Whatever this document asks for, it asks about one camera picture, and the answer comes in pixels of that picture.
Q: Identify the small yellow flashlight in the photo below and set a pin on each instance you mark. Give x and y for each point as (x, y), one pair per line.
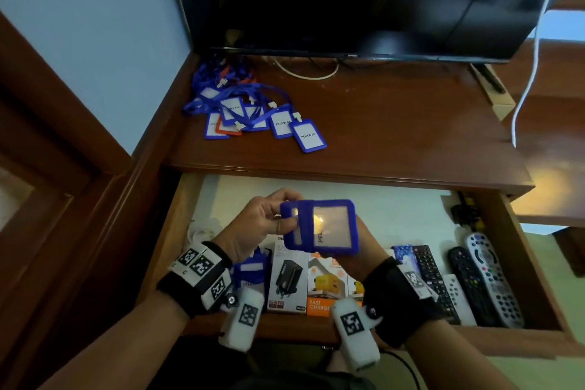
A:
(479, 223)

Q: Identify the black right wristband with markers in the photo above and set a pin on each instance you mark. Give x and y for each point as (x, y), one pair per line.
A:
(397, 312)

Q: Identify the blue soap packet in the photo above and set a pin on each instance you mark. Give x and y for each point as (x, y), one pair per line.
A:
(407, 255)

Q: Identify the white charger box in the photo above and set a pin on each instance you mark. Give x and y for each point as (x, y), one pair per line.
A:
(288, 275)

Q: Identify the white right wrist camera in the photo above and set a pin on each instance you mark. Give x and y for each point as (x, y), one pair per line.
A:
(356, 344)

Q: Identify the pile of blue ID lanyards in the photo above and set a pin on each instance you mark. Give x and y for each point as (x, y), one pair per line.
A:
(311, 136)

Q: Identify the slim black remote control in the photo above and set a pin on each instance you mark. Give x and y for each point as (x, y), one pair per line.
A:
(434, 275)

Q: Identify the black wristband with markers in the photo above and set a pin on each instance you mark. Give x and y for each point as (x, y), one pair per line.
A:
(397, 312)
(178, 289)

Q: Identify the small white remote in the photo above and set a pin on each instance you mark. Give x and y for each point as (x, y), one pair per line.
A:
(459, 300)

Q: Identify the black television stand leg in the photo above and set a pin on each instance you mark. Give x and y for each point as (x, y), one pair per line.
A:
(491, 79)

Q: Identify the person's right hand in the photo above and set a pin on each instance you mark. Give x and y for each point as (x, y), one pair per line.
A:
(368, 257)

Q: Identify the person's left forearm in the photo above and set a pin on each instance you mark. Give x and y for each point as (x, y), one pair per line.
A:
(128, 348)

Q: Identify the black plug adapter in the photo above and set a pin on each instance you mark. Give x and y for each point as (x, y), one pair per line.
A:
(459, 213)

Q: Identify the person's dark green clothing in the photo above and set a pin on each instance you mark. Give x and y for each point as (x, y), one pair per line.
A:
(311, 383)

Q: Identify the black left wristband with markers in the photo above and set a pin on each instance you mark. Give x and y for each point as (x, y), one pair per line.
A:
(178, 289)

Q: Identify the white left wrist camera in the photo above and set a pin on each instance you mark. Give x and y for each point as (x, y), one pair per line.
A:
(242, 330)

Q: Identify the person's right forearm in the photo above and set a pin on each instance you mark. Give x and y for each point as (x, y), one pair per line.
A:
(457, 357)

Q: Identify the brown wooden side cabinet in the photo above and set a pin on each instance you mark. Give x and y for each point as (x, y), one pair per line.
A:
(557, 129)

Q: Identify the large white remote control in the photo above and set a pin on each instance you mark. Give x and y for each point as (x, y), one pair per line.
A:
(493, 275)

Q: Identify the person's left hand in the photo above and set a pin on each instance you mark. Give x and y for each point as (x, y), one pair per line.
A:
(256, 225)

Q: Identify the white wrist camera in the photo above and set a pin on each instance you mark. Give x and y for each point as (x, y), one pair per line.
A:
(356, 344)
(242, 330)

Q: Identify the wide black remote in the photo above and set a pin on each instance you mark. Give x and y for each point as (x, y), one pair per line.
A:
(470, 280)

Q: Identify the wooden drawer with white bottom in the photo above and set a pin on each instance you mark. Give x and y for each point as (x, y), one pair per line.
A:
(402, 216)

